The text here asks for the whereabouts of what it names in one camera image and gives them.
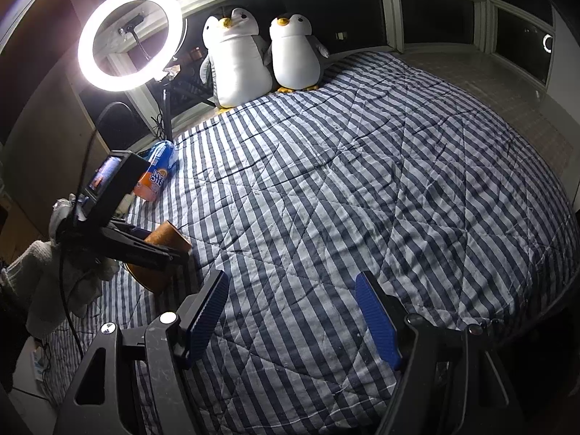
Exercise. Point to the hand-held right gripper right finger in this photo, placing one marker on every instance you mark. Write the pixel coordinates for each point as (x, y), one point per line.
(378, 321)

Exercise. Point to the white window frame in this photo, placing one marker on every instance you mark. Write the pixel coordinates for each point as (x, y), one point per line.
(392, 13)

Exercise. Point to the black chair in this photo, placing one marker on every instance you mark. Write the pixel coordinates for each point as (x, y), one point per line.
(115, 115)

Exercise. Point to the large penguin plush toy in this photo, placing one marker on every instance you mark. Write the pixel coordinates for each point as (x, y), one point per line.
(238, 59)

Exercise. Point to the small penguin plush toy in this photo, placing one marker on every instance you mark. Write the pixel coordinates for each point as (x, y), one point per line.
(294, 54)

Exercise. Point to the striped blue white blanket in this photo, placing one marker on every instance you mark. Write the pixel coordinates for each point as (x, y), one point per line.
(326, 199)

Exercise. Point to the brown cup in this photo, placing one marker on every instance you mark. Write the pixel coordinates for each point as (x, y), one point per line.
(158, 276)

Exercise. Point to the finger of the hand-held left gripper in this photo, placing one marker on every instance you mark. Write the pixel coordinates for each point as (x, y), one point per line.
(129, 229)
(145, 252)

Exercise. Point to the person's left forearm white sleeve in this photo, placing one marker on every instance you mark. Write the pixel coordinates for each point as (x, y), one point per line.
(31, 276)

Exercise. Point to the blue orange snack packet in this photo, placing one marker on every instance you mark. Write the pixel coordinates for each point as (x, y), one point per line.
(152, 176)

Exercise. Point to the person's left hand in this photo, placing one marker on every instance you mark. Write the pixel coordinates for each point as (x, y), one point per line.
(60, 213)

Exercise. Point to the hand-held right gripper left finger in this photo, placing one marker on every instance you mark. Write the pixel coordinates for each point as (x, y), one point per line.
(207, 310)

